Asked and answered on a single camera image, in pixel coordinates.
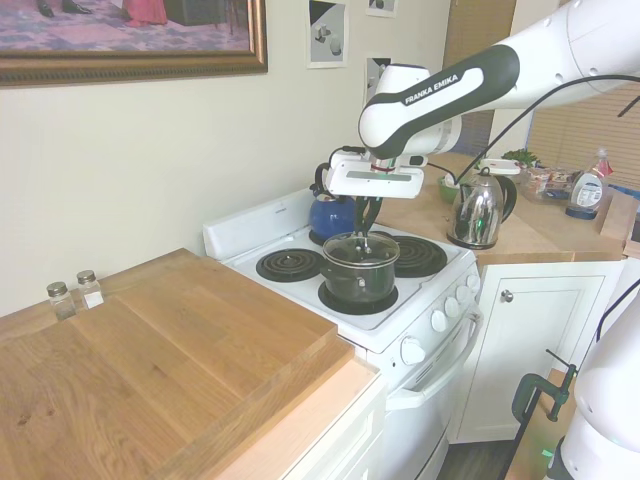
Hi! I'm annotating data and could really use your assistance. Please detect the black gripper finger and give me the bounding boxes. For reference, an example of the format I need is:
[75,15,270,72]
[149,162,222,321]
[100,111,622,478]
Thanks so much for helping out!
[354,196,370,237]
[364,196,383,237]

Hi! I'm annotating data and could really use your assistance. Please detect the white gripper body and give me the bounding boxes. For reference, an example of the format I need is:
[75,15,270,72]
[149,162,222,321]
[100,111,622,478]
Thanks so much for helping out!
[327,148,426,200]

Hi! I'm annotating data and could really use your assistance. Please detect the black cooking pot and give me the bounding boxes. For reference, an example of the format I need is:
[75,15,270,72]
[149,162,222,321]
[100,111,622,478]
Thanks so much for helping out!
[321,249,400,304]

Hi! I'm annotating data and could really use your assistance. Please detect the blue stovetop kettle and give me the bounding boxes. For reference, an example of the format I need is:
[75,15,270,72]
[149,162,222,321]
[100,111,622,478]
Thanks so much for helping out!
[308,164,362,246]

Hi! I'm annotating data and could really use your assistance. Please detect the black coil burner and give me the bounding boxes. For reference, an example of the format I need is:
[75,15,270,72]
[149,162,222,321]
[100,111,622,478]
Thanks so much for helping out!
[387,235,449,279]
[255,248,321,282]
[317,282,400,317]

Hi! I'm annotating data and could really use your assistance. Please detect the green bowl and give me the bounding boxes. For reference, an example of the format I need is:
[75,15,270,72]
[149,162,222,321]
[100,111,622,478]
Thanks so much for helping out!
[437,174,461,204]

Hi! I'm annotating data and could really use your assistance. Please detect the stainless steel electric kettle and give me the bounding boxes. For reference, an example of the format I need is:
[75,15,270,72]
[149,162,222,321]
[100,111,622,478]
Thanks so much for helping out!
[446,167,519,250]

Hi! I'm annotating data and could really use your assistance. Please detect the white electric stove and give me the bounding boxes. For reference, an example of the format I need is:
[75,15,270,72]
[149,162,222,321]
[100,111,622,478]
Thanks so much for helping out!
[202,187,485,480]

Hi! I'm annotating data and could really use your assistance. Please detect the white red flat container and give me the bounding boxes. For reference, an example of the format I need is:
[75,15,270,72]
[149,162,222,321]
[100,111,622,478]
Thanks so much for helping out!
[479,157,522,176]

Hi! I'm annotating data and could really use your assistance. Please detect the green leafy herbs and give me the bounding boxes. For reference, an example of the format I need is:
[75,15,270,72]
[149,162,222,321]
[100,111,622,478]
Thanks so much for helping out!
[502,148,539,169]

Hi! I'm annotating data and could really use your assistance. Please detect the clear plastic food container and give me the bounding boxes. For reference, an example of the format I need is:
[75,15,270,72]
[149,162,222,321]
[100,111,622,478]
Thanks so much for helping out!
[519,167,576,204]

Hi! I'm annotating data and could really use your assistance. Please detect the brown wooden door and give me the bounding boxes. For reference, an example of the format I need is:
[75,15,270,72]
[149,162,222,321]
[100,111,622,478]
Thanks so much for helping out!
[442,0,517,156]

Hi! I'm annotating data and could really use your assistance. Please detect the brown window blind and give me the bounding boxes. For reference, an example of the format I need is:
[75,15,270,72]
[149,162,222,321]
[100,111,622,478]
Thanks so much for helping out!
[527,0,640,190]

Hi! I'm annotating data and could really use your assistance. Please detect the white cabinet door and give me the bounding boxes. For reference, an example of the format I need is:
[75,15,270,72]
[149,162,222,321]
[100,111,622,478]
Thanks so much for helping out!
[447,262,626,444]

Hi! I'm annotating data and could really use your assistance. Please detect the clear dish soap bottle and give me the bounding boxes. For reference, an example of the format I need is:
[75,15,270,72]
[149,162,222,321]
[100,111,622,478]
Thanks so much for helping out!
[571,147,614,211]

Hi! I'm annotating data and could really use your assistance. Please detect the white base cabinet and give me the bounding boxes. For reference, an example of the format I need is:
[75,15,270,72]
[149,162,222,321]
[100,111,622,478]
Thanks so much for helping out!
[234,369,387,480]

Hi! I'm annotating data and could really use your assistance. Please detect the green metal clamp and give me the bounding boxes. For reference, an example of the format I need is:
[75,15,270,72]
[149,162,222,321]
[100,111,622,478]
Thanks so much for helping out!
[512,348,581,424]

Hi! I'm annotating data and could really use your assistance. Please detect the large wooden cutting board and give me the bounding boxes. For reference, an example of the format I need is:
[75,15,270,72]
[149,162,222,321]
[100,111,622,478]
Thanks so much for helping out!
[0,254,356,480]

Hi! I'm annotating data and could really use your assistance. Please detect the light wooden block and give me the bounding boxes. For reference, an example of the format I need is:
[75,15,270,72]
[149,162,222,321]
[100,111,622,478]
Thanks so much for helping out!
[599,189,640,241]

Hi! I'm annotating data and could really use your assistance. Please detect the glass salt shaker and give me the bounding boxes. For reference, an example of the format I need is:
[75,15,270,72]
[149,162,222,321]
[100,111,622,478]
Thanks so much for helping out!
[75,269,104,309]

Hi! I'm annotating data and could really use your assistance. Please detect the gold framed painting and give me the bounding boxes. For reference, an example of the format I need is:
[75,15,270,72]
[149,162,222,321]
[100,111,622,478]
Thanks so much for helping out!
[0,0,270,86]

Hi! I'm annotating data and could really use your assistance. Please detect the glass pepper shaker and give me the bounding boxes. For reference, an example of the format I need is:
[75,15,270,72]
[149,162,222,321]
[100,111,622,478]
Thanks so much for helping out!
[46,281,77,321]

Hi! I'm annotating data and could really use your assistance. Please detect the medium grey wall print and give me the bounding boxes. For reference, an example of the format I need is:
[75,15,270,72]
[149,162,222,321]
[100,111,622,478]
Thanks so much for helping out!
[364,56,393,96]

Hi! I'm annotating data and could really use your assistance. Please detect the large grey wall print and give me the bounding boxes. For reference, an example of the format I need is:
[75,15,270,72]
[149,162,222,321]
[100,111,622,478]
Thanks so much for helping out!
[305,0,350,70]

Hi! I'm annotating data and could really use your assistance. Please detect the black cable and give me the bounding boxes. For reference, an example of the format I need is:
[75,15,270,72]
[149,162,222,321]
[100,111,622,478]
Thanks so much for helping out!
[429,74,640,186]

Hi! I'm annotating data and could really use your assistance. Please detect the white oven door handle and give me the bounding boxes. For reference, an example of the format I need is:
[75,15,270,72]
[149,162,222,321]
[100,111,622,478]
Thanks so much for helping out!
[384,304,485,412]

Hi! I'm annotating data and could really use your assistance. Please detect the small grey wall print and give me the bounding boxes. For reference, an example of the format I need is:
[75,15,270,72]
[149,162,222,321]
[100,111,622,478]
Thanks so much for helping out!
[364,0,400,19]

